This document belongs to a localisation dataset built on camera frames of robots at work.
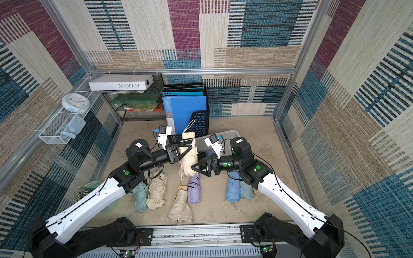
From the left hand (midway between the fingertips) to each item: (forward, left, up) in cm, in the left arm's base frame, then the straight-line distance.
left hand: (189, 146), depth 65 cm
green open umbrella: (-7, +48, -20) cm, 53 cm away
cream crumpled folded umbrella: (-2, +19, -28) cm, 34 cm away
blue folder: (+33, +9, -10) cm, 35 cm away
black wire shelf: (+42, +30, -13) cm, 54 cm away
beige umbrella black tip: (-5, 0, -3) cm, 5 cm away
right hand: (-6, -2, -4) cm, 7 cm away
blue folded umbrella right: (-5, -20, -30) cm, 37 cm away
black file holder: (+40, -1, -29) cm, 50 cm away
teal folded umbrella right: (-6, -27, -31) cm, 41 cm away
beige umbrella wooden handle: (-17, +6, -29) cm, 34 cm away
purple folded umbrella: (-5, 0, -30) cm, 31 cm away
